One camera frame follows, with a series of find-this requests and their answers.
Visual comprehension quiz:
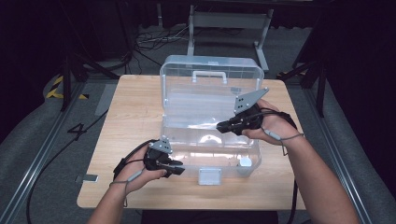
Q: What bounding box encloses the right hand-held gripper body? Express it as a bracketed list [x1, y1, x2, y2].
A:
[229, 87, 271, 137]

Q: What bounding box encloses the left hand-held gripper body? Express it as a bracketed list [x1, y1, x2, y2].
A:
[143, 136, 174, 172]

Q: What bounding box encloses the clear plastic storage box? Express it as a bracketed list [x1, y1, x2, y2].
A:
[159, 54, 265, 187]

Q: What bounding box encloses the small white-capped bottle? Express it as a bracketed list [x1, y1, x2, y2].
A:
[236, 157, 254, 175]

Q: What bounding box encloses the person's left hand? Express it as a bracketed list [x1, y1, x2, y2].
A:
[113, 144, 168, 194]

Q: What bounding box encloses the person's right hand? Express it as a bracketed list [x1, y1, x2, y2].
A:
[241, 98, 305, 147]

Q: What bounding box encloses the black metal stand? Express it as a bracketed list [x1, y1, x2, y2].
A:
[276, 59, 328, 118]
[59, 46, 120, 113]

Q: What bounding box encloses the grey left wrist strap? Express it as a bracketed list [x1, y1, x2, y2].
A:
[108, 167, 146, 208]

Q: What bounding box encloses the grey wrist strap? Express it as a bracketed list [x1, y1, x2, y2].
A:
[262, 127, 304, 157]
[108, 167, 146, 208]

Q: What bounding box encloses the grey right wrist strap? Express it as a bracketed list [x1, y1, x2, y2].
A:
[262, 127, 304, 157]

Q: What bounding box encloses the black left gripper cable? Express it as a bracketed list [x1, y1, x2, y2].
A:
[113, 139, 157, 181]

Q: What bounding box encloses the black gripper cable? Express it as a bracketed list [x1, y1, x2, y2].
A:
[113, 139, 157, 181]
[258, 106, 301, 224]

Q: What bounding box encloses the small metal table bracket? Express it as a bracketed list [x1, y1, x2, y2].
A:
[74, 174, 99, 184]

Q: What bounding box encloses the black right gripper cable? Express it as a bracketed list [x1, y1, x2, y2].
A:
[258, 106, 301, 224]

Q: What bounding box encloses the aluminium floor rail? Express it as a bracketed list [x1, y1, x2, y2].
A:
[0, 82, 88, 224]
[303, 88, 375, 224]

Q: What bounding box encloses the grey metal desk frame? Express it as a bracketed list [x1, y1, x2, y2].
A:
[185, 4, 275, 74]

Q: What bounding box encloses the bundle of floor cables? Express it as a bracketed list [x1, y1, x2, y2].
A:
[134, 24, 191, 52]

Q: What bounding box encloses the black floor cable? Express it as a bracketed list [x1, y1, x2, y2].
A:
[26, 108, 110, 224]

